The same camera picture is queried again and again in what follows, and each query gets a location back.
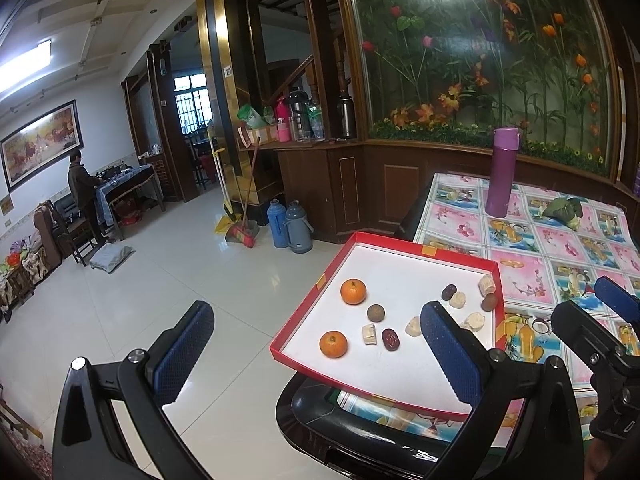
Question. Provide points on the red broom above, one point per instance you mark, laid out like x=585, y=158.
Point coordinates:
x=239, y=231

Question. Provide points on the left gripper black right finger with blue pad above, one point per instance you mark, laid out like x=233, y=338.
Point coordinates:
x=452, y=354

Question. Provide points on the purple thermos bottle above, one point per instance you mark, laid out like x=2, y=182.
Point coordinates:
x=503, y=161

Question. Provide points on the pink bottle on counter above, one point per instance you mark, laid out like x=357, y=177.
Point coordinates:
x=282, y=113

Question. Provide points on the brown round longan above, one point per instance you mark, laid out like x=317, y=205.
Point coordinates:
x=375, y=313

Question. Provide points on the upper orange mandarin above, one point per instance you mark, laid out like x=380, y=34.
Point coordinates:
x=353, y=292

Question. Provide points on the flower mural glass panel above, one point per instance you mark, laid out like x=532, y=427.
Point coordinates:
x=453, y=71

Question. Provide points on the grey thermos flask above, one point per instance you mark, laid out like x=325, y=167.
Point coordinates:
x=298, y=227

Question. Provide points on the colourful patterned tablecloth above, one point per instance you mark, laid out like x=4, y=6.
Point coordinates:
x=541, y=263

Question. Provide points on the person in dark clothes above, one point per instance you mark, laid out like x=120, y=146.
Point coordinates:
x=83, y=188

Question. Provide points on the orange mandarin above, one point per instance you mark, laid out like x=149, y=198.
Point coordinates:
x=333, y=344
x=353, y=292

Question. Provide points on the covered side table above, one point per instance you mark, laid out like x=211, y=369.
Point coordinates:
x=113, y=191

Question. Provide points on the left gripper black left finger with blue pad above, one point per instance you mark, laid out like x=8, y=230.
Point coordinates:
x=88, y=442

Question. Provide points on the beige sugarcane piece lower left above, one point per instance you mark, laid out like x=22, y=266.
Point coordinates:
x=368, y=334

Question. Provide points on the beige piece centre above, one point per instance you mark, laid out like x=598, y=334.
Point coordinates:
x=413, y=327

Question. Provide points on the steel kettle flask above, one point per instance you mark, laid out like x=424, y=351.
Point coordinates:
x=346, y=108

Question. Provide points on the green leafy wrapped item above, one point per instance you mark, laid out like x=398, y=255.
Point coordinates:
x=566, y=210

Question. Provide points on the dark wooden cabinet counter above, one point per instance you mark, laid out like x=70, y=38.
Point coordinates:
x=348, y=186

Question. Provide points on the green bag on counter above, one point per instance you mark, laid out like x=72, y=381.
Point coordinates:
x=250, y=117

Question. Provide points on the dark wooden chair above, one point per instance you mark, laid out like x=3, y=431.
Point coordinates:
x=70, y=239

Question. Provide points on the dark red jujube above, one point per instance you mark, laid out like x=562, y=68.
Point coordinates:
x=390, y=340

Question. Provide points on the red white shallow box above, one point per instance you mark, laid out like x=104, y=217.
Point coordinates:
x=400, y=276

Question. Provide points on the dark purple jujube upper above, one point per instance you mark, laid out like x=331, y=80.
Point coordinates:
x=448, y=292

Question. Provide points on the beige piece top right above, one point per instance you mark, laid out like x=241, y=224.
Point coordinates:
x=486, y=285

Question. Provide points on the beige piece lower right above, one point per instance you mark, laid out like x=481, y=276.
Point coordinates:
x=474, y=322

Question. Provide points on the framed horse painting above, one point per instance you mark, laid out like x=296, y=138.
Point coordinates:
x=40, y=144

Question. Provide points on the fluorescent ceiling light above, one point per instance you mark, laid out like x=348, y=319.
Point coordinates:
x=25, y=65

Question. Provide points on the beige piece upper middle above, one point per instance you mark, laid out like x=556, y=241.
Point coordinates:
x=457, y=300

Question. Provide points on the lower orange mandarin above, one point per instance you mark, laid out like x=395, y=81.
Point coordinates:
x=333, y=344

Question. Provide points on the gold black pillar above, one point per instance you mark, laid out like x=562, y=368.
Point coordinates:
x=234, y=63

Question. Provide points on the black thermos on counter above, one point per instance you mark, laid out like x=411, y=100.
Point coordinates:
x=298, y=100

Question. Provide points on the yellow dustpan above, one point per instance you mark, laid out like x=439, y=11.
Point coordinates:
x=230, y=217

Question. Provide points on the blue thermos flask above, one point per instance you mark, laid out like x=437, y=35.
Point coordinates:
x=276, y=214

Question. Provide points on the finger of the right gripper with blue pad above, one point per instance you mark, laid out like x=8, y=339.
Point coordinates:
x=615, y=297

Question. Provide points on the grey floor cushion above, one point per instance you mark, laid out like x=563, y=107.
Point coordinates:
x=110, y=256

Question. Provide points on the brown round fruit right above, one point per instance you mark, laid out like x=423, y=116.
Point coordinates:
x=489, y=302

